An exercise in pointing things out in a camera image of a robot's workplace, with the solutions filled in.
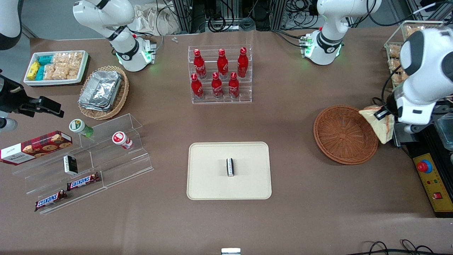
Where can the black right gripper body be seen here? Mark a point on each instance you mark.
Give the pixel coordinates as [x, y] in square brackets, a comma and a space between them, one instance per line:
[11, 96]

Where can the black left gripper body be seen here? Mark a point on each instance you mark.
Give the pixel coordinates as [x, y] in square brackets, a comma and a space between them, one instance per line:
[389, 100]

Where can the triangle sandwich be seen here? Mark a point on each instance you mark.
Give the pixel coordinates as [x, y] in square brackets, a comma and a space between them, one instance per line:
[380, 131]

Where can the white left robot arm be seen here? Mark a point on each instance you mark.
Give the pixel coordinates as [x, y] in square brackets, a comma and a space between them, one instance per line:
[331, 42]

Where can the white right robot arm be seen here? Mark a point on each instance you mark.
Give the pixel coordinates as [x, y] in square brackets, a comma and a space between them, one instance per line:
[106, 14]

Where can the round brown wicker basket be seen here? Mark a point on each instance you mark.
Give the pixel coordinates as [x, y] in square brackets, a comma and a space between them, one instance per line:
[339, 136]

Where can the silver foil tray stack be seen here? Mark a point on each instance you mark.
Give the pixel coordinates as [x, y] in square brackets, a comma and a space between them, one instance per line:
[101, 90]

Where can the oval light wicker basket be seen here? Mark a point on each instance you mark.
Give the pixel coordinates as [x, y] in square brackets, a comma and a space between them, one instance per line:
[122, 99]

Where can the beige plastic serving tray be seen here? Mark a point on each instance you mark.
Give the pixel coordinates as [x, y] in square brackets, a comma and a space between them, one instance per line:
[212, 184]

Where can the clear bag of rice crackers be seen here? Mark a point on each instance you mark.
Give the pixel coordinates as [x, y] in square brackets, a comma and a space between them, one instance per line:
[61, 58]
[395, 64]
[75, 60]
[414, 31]
[70, 73]
[394, 51]
[398, 78]
[50, 72]

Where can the white rectangular snack bin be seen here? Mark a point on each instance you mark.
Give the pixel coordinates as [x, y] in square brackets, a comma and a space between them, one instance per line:
[56, 82]

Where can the yellow snack packet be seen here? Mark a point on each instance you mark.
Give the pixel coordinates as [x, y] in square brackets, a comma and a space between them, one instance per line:
[33, 71]

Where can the green lidded cup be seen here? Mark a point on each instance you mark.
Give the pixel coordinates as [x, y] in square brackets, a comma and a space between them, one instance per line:
[79, 127]

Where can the teal snack packet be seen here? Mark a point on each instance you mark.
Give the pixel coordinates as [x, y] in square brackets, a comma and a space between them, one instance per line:
[46, 60]
[40, 73]

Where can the red tartan cookie box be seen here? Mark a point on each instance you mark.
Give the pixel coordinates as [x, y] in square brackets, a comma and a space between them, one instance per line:
[35, 147]

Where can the small black white box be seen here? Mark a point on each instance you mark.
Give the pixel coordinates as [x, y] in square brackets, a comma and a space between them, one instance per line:
[230, 167]
[70, 165]

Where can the red emergency stop button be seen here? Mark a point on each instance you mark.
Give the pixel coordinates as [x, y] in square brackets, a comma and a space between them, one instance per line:
[424, 166]

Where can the red lidded cup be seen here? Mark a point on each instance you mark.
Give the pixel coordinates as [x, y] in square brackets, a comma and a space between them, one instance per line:
[122, 140]

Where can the brown Snickers chocolate bar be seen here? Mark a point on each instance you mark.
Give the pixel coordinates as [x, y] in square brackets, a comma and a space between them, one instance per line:
[83, 181]
[50, 200]

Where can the clear acrylic stepped display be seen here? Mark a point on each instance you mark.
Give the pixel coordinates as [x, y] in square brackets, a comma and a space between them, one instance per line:
[116, 170]

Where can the yellow black control box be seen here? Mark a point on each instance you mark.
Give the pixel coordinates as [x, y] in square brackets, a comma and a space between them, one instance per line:
[433, 191]

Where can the white crumpled cloth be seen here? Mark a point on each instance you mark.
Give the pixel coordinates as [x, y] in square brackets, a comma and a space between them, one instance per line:
[148, 21]

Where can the clear acrylic bottle rack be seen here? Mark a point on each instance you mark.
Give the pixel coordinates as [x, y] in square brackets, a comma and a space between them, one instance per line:
[244, 101]

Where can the red cola bottle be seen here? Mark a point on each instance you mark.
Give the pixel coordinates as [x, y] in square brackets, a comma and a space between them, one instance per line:
[196, 88]
[222, 65]
[242, 63]
[217, 86]
[199, 65]
[233, 86]

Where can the small white black object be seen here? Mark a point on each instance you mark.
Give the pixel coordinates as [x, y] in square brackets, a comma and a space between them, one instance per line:
[230, 251]

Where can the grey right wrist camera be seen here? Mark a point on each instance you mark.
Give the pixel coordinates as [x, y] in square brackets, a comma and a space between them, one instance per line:
[7, 124]

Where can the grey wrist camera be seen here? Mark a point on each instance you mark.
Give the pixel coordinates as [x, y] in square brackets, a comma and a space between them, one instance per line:
[412, 128]
[7, 124]

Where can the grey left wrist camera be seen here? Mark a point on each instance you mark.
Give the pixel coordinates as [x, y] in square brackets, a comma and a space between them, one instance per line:
[412, 128]

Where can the aluminium frame structure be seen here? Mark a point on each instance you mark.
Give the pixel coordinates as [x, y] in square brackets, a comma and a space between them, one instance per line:
[184, 14]

